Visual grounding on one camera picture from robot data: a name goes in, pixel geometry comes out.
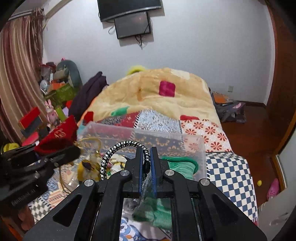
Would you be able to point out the yellow fuzzy headboard item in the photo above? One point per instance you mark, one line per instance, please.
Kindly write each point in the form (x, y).
(135, 69)

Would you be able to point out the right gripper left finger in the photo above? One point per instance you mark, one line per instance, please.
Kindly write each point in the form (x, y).
(131, 177)

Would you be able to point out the red box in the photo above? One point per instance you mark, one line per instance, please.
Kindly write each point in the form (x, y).
(28, 118)

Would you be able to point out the clear plastic storage box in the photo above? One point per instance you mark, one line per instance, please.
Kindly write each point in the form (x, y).
(184, 154)

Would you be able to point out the grey bag on floor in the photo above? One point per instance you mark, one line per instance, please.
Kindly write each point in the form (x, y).
(228, 110)

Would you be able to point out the wooden door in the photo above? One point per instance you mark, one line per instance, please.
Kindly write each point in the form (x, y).
(281, 101)

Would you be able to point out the red drawstring pouch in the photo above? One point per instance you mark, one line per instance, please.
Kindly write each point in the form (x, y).
(63, 136)

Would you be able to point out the green plush toy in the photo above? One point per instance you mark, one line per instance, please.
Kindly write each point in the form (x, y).
(67, 71)

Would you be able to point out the pink slipper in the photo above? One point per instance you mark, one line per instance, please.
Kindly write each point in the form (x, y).
(273, 190)

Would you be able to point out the beige plush blanket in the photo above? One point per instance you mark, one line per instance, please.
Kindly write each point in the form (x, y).
(171, 92)

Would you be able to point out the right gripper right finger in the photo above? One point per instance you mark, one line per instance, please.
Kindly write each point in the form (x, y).
(163, 178)

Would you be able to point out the striped pink curtain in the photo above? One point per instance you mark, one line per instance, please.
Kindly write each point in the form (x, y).
(21, 59)

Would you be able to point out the pink bunny figurine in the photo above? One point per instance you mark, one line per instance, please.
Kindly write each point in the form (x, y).
(52, 115)

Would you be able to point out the black wall television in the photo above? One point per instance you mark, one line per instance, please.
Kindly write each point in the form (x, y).
(110, 9)

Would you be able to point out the floral cream cloth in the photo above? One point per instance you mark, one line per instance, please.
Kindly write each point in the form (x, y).
(116, 164)

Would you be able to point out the gold satin pouch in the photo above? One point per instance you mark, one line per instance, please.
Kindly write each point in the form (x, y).
(89, 168)

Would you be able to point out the patchwork bed quilt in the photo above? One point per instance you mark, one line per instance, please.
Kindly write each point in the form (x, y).
(221, 206)

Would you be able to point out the small black wall monitor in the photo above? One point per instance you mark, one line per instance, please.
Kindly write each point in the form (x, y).
(132, 25)

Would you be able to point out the wall power socket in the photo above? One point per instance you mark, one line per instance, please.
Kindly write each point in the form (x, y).
(230, 88)

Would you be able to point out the dark purple clothing pile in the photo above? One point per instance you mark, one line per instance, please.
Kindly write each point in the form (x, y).
(91, 89)

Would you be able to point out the green cardboard box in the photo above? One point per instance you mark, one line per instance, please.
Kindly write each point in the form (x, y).
(62, 95)

